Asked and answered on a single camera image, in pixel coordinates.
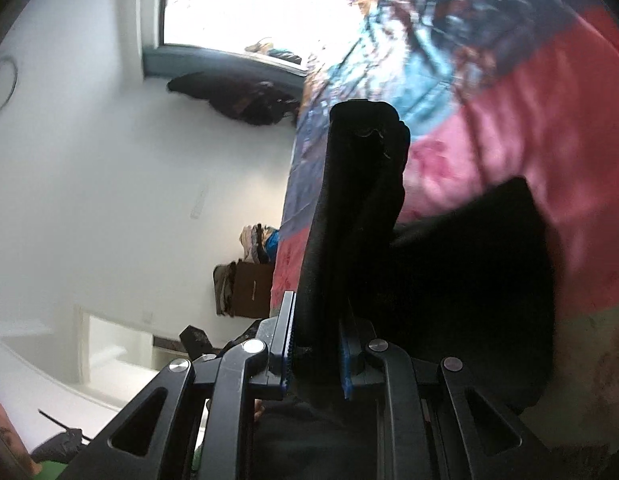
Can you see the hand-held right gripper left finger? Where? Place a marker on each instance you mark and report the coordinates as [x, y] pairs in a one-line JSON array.
[[288, 345]]

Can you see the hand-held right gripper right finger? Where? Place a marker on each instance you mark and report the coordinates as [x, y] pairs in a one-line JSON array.
[[345, 365]]

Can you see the black pants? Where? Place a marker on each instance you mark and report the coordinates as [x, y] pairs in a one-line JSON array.
[[349, 210]]

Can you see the grey bag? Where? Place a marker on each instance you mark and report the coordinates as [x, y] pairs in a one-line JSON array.
[[223, 287]]

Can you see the small black box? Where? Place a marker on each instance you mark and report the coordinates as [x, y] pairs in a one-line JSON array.
[[195, 340]]

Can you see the pile of folded clothes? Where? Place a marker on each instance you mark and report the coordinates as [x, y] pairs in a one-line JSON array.
[[259, 242]]

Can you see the dark clothes heap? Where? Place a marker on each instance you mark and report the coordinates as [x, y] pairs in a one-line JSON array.
[[229, 97]]

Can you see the items on windowsill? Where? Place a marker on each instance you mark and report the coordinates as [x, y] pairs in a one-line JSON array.
[[277, 52]]

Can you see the colourful printed blanket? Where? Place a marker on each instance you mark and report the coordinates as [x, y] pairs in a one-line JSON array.
[[489, 110]]

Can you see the bright window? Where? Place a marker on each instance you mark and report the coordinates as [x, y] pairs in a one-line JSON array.
[[239, 5]]

